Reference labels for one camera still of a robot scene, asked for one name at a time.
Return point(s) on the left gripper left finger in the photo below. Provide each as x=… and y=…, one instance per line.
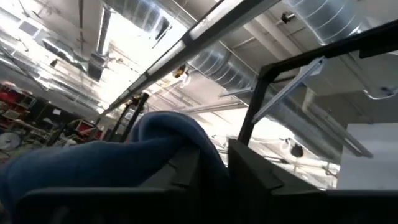
x=183, y=174

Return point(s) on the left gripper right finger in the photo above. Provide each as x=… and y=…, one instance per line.
x=255, y=177

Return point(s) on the blue denim baseball cap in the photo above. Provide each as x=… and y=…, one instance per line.
x=93, y=161

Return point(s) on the black background rig poles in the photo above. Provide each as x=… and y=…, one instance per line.
x=136, y=115

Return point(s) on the silver aluminium bar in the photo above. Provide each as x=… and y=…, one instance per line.
x=289, y=89

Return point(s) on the yellow ceiling fixture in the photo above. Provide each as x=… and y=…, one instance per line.
x=179, y=71

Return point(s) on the white panel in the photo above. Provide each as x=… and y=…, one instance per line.
x=370, y=155

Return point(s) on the white round fan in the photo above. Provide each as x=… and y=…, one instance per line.
x=9, y=141

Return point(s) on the red storage shelves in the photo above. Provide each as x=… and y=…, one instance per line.
x=12, y=98

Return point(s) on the black ceiling camera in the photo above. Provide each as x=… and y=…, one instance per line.
x=297, y=151
x=288, y=17

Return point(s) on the black aluminium rig frame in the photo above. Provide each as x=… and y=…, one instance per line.
x=255, y=102

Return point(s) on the silver ceiling duct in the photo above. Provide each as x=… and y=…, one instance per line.
x=224, y=67
x=140, y=15
x=329, y=18

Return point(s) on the black ceiling light rail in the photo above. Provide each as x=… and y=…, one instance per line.
x=188, y=42

